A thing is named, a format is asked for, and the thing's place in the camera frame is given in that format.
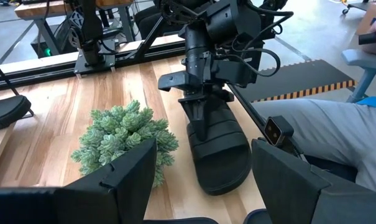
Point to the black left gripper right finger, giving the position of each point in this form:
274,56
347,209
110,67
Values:
284,186

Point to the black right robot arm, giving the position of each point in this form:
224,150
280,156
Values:
225,18

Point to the brown cardboard box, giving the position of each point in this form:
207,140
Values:
371,12

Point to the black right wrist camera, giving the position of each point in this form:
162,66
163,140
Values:
175,81

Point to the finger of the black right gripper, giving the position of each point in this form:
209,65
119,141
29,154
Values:
225,96
200,121

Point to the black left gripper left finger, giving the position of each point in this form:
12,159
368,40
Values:
122,186

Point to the green succulent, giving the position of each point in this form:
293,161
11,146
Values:
125,127

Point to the person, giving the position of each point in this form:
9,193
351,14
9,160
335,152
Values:
330,130

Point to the background wooden work table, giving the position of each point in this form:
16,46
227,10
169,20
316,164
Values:
44,7

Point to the grey blue chair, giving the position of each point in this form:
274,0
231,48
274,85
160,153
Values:
361,59

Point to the small black table camera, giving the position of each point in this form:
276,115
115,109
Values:
276,132

